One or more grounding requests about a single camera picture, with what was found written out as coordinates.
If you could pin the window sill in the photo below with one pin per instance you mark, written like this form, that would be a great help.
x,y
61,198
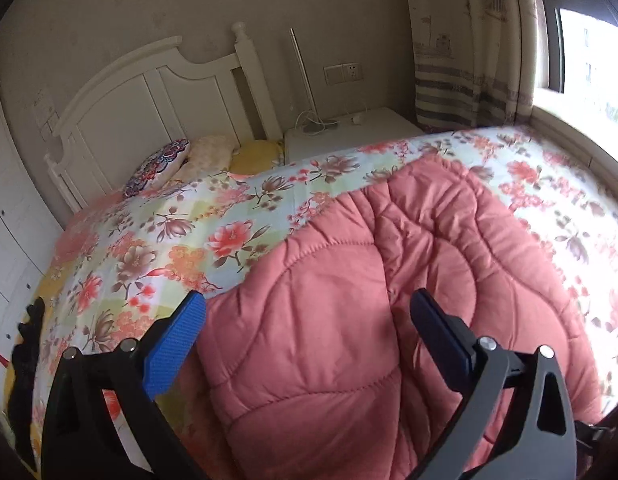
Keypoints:
x,y
574,132

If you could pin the beige pillow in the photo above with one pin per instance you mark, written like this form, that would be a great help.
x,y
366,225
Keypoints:
x,y
206,156

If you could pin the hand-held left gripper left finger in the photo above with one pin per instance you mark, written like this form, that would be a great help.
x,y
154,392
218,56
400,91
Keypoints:
x,y
174,345

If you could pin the white nightstand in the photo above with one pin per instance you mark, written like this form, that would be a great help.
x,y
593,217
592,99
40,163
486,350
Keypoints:
x,y
369,142

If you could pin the white wardrobe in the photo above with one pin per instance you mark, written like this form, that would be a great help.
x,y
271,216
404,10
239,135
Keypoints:
x,y
14,220

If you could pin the yellow pillow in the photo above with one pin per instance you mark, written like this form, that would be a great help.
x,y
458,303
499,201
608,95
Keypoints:
x,y
256,156

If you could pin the wall socket panel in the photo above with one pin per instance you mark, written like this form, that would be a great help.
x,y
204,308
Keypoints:
x,y
344,73

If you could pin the white wooden headboard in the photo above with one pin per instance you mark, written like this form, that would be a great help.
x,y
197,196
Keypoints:
x,y
139,100

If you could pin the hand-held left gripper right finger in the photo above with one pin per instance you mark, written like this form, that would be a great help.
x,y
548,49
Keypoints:
x,y
439,340

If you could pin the striped beige curtain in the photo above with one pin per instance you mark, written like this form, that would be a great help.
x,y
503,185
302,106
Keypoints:
x,y
464,50

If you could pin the floral bed sheet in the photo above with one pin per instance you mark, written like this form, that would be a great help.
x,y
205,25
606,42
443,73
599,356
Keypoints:
x,y
189,230

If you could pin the window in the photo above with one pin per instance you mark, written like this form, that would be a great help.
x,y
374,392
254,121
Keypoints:
x,y
589,45

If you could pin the pink quilted blanket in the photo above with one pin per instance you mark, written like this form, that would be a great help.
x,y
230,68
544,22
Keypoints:
x,y
329,310

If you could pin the small white object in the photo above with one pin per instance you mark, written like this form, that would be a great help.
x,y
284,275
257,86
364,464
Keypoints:
x,y
359,118

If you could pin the white pole lamp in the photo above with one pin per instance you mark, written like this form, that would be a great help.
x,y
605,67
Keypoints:
x,y
303,77

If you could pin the mandala patterned pillow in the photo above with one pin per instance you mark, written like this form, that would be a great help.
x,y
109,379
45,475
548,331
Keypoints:
x,y
156,167

